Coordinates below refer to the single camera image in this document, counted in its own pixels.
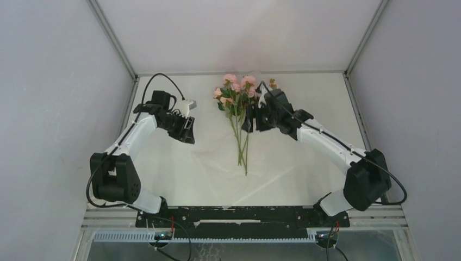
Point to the white wrapping paper sheet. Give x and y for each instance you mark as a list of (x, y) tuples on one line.
[(281, 171)]

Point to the pink flower one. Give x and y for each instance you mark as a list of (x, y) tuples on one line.
[(249, 95)]

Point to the pink flower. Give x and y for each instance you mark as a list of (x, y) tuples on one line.
[(230, 102), (245, 141), (273, 84)]

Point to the left circuit board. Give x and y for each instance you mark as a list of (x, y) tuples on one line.
[(163, 236)]

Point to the circuit board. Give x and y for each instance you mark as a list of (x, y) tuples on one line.
[(324, 236), (163, 236)]

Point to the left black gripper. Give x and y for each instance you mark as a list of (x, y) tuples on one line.
[(185, 135)]

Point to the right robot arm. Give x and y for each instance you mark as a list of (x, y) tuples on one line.
[(367, 177)]

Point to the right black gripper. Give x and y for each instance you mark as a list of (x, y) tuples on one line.
[(259, 126)]

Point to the right circuit board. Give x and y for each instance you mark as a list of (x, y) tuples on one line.
[(324, 236)]

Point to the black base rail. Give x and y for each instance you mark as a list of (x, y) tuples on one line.
[(268, 222)]

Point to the pink flower two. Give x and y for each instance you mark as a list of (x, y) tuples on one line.
[(231, 81)]

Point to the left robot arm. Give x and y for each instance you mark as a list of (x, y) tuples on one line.
[(113, 175)]

